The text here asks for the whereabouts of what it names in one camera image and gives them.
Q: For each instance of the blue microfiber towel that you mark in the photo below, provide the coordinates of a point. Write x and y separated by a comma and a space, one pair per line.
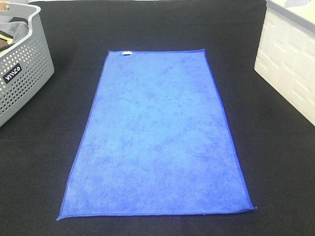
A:
157, 142

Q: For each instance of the white towel label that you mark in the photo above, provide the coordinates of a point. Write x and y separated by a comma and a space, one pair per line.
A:
125, 53

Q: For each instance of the black tablecloth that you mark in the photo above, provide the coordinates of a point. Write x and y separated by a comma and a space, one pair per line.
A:
274, 142

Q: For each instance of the white plastic storage box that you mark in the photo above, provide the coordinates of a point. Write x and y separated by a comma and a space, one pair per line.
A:
286, 53

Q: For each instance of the grey perforated plastic basket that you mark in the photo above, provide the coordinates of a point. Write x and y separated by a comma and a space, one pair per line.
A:
32, 53

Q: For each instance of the black basket brand label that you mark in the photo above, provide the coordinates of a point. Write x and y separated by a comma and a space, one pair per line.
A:
12, 73

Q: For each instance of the grey towel in basket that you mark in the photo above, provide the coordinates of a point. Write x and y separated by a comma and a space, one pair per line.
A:
14, 30

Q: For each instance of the yellow cloth in basket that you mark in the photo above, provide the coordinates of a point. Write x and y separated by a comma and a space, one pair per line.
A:
6, 37

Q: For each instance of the brown cloth in basket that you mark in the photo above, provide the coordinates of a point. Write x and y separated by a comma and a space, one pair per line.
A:
4, 45

